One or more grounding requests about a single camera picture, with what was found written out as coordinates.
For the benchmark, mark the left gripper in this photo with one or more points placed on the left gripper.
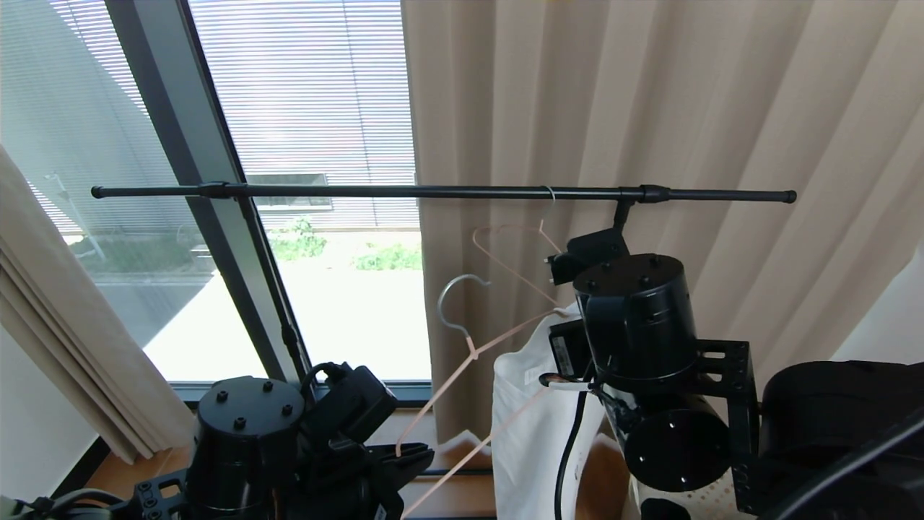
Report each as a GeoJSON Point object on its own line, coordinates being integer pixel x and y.
{"type": "Point", "coordinates": [339, 484]}

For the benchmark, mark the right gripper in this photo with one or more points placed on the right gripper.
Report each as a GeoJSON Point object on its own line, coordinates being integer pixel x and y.
{"type": "Point", "coordinates": [678, 444]}

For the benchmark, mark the white printed t-shirt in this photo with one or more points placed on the white printed t-shirt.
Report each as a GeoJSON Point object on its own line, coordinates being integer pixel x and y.
{"type": "Point", "coordinates": [527, 433]}

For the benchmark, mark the pink clothes hanger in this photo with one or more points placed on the pink clothes hanger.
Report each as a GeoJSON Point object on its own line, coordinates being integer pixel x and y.
{"type": "Point", "coordinates": [516, 273]}
{"type": "Point", "coordinates": [473, 350]}

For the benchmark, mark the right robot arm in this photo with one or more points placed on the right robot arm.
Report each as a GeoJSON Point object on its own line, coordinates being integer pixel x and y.
{"type": "Point", "coordinates": [635, 318]}

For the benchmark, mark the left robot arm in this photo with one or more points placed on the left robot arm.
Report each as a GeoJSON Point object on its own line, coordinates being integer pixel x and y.
{"type": "Point", "coordinates": [245, 433]}

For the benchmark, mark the white laundry basket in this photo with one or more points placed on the white laundry basket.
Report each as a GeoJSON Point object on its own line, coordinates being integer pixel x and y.
{"type": "Point", "coordinates": [715, 505]}

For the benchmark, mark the black clothes rack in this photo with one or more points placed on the black clothes rack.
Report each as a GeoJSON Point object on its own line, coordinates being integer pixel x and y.
{"type": "Point", "coordinates": [433, 191]}

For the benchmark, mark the black shorts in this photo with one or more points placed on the black shorts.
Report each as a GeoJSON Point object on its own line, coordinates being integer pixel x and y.
{"type": "Point", "coordinates": [664, 509]}

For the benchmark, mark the beige curtain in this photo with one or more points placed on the beige curtain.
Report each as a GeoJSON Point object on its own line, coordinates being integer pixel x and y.
{"type": "Point", "coordinates": [722, 108]}
{"type": "Point", "coordinates": [86, 347]}

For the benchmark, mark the window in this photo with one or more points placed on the window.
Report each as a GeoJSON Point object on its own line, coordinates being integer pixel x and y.
{"type": "Point", "coordinates": [325, 87]}

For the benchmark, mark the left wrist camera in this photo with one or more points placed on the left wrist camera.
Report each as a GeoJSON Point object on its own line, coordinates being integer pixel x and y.
{"type": "Point", "coordinates": [354, 404]}

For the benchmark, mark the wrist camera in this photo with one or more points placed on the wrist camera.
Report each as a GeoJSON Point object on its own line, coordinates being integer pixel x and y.
{"type": "Point", "coordinates": [592, 253]}
{"type": "Point", "coordinates": [354, 404]}

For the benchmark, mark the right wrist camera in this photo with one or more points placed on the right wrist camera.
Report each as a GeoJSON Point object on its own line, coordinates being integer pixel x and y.
{"type": "Point", "coordinates": [592, 253]}

